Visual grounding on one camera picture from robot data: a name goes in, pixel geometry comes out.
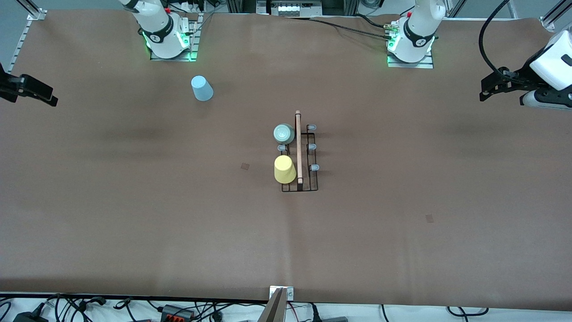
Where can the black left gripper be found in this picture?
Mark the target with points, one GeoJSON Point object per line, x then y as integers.
{"type": "Point", "coordinates": [523, 74]}

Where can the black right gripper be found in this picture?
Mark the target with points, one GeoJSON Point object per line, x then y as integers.
{"type": "Point", "coordinates": [10, 84]}

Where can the grey-green plastic cup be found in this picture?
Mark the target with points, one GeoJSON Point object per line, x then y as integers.
{"type": "Point", "coordinates": [283, 133]}

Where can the yellow plastic cup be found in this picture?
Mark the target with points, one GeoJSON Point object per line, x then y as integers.
{"type": "Point", "coordinates": [284, 170]}

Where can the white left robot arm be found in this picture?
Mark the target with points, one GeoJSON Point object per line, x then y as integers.
{"type": "Point", "coordinates": [418, 38]}

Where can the light blue plastic cup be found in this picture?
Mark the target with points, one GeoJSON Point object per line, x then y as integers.
{"type": "Point", "coordinates": [202, 89]}

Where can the white power strip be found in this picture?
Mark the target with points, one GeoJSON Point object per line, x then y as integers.
{"type": "Point", "coordinates": [194, 5]}

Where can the white electronics box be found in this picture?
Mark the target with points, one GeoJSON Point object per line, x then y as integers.
{"type": "Point", "coordinates": [295, 9]}

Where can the black power adapter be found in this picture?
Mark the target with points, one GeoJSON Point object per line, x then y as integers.
{"type": "Point", "coordinates": [29, 317]}

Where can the black red connector box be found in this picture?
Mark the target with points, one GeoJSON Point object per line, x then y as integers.
{"type": "Point", "coordinates": [176, 312]}

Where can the black power plug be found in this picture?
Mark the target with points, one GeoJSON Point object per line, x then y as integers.
{"type": "Point", "coordinates": [314, 313]}

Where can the perforated metal rail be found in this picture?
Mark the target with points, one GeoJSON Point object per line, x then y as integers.
{"type": "Point", "coordinates": [18, 49]}

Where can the aluminium frame profile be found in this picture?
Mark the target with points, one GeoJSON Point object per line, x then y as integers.
{"type": "Point", "coordinates": [552, 20]}
{"type": "Point", "coordinates": [35, 12]}

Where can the small metal bracket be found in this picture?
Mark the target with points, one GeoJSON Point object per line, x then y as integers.
{"type": "Point", "coordinates": [290, 293]}

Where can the grey aluminium post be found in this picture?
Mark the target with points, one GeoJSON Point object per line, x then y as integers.
{"type": "Point", "coordinates": [275, 311]}

